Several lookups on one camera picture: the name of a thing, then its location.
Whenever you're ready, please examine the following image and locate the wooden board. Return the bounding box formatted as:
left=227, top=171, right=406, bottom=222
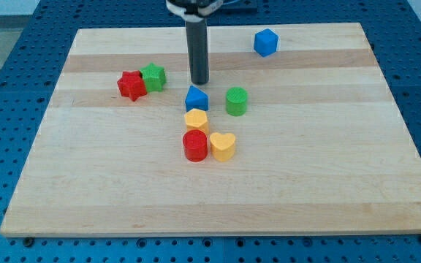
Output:
left=0, top=23, right=421, bottom=237

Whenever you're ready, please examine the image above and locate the blue triangle block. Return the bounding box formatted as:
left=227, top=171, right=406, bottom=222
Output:
left=185, top=85, right=209, bottom=112

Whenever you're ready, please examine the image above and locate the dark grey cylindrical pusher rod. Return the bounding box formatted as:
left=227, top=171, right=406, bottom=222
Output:
left=185, top=18, right=209, bottom=85

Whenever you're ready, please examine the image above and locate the red star block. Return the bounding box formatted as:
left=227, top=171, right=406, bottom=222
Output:
left=117, top=71, right=148, bottom=102

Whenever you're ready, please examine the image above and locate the yellow heart block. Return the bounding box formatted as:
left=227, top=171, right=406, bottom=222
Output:
left=210, top=132, right=236, bottom=161

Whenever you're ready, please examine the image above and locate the green star block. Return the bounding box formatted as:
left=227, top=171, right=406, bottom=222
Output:
left=140, top=63, right=167, bottom=92

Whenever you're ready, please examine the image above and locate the yellow hexagon block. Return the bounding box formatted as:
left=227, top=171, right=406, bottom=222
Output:
left=184, top=108, right=209, bottom=135

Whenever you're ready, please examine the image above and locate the blue perforated table base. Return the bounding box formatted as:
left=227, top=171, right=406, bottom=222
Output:
left=0, top=0, right=421, bottom=262

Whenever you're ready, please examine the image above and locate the blue cube block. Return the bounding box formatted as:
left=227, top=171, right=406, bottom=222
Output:
left=254, top=28, right=278, bottom=57

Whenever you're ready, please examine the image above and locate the green cylinder block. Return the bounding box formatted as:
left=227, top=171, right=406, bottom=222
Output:
left=225, top=87, right=248, bottom=116

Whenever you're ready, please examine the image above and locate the red cylinder block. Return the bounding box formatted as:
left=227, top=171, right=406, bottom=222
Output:
left=182, top=129, right=208, bottom=162

